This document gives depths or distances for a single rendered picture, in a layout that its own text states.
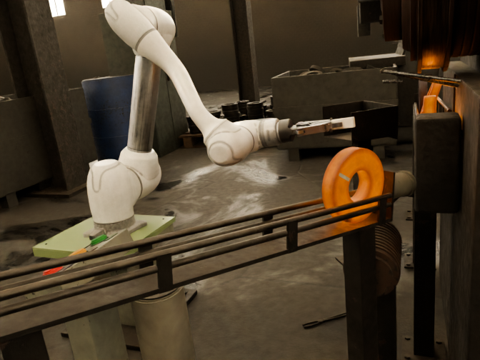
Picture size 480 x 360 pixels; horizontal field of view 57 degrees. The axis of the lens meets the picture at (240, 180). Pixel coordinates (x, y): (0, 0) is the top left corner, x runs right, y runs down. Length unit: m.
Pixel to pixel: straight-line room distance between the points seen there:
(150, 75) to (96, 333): 1.01
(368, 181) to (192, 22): 11.84
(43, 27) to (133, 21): 2.41
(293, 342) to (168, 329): 0.73
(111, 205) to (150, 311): 0.76
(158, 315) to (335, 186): 0.46
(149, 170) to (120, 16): 0.60
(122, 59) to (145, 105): 3.03
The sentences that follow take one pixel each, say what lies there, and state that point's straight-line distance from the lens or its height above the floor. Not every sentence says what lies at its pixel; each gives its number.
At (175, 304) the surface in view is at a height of 0.49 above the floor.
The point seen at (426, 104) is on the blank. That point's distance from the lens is 1.34.
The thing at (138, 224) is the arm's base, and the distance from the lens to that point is 1.76.
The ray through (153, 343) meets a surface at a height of 0.41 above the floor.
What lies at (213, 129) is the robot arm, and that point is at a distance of 1.31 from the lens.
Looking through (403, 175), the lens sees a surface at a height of 0.69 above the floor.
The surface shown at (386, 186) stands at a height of 0.69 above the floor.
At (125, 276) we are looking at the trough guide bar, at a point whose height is 0.71.
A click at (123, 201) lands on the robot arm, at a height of 0.51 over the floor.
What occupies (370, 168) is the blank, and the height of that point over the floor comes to 0.73.
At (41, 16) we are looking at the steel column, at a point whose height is 1.42.
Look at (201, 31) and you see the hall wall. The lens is 12.54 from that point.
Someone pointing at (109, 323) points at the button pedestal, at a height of 0.42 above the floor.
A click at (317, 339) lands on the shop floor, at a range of 1.66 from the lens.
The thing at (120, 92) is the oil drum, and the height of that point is 0.73.
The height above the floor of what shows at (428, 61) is 0.92.
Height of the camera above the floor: 1.00
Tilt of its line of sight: 16 degrees down
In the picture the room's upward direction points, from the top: 7 degrees counter-clockwise
